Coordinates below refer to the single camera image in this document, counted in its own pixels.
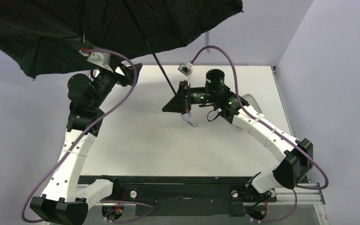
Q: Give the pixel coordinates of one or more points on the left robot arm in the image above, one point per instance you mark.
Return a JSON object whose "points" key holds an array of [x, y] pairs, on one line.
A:
{"points": [[60, 202]]}

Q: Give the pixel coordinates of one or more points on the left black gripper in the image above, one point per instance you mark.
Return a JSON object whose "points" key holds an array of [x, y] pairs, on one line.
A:
{"points": [[119, 73]]}

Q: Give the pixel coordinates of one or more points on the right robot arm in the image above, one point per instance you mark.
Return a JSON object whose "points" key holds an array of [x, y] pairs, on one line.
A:
{"points": [[294, 156]]}

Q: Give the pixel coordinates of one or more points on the purple umbrella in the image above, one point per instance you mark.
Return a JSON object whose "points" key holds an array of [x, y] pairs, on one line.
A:
{"points": [[44, 36]]}

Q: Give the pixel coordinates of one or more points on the purple umbrella case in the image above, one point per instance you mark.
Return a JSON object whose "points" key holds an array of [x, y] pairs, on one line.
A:
{"points": [[252, 101]]}

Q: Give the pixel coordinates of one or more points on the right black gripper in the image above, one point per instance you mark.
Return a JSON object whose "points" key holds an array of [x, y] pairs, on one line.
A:
{"points": [[183, 96]]}

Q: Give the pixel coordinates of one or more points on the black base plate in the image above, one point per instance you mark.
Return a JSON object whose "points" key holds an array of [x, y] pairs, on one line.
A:
{"points": [[183, 196]]}

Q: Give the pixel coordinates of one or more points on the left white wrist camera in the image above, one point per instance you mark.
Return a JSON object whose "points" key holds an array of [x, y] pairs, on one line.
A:
{"points": [[101, 59]]}

